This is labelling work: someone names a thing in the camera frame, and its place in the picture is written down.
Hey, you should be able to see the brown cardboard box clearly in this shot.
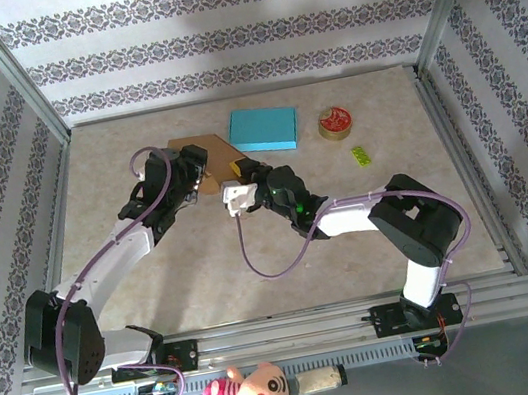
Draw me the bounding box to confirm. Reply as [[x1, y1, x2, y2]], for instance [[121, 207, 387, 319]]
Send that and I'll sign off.
[[165, 127, 254, 203]]

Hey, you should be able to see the white and blue paper box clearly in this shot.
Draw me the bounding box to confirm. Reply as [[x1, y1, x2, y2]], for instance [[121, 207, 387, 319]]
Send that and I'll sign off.
[[222, 99, 303, 161]]

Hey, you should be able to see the green toy brick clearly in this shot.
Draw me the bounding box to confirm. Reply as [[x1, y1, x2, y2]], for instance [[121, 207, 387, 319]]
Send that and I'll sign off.
[[349, 142, 375, 169]]

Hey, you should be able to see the round red gold tin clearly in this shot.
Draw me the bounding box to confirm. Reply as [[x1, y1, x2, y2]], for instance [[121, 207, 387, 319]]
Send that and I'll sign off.
[[313, 102, 356, 145]]

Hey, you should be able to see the small beige cylinder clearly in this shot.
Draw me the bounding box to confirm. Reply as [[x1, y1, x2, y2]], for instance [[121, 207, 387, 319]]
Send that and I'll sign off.
[[292, 361, 351, 395]]

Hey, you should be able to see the small circuit board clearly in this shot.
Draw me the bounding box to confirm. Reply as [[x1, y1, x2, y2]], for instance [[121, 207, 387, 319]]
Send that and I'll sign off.
[[135, 377, 181, 395], [412, 331, 450, 355]]

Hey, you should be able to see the aluminium side rail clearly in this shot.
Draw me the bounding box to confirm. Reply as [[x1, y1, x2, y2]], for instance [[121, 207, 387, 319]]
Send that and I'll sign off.
[[1, 138, 107, 363], [410, 55, 528, 291]]

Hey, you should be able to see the aluminium front mounting rail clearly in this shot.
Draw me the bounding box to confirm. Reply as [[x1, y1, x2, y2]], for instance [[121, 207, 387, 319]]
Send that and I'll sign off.
[[12, 269, 528, 395]]

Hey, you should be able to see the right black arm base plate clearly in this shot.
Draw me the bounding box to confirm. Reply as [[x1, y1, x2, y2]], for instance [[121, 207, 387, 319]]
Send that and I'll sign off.
[[371, 291, 467, 341]]

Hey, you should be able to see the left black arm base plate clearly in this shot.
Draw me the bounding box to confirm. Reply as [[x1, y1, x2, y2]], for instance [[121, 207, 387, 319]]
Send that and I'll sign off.
[[107, 338, 203, 386]]

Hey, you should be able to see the grey slotted cable duct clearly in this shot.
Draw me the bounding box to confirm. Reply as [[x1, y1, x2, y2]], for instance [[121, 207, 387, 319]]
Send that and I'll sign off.
[[68, 331, 453, 395]]

